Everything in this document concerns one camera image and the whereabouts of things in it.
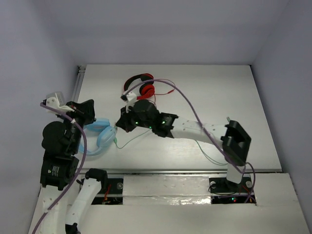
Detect red black headphones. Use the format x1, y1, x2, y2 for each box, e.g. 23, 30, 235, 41
123, 73, 155, 100

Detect aluminium rail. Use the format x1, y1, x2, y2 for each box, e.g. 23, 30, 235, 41
71, 65, 87, 102
78, 168, 283, 176

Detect aluminium rail left side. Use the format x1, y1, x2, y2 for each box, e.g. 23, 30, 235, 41
71, 65, 87, 102

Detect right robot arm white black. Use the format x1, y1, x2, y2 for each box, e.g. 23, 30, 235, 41
116, 100, 252, 192

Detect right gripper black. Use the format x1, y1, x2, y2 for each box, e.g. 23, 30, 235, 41
118, 103, 154, 132

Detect light blue headphones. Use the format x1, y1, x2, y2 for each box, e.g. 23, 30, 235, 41
83, 118, 116, 157

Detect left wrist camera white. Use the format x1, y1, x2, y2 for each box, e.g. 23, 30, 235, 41
43, 92, 73, 113

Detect green headphone cable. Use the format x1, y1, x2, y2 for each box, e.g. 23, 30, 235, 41
112, 123, 230, 166

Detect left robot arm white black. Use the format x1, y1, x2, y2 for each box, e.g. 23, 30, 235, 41
32, 97, 108, 234

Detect aluminium rail front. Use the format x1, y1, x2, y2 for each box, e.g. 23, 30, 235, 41
78, 168, 283, 176

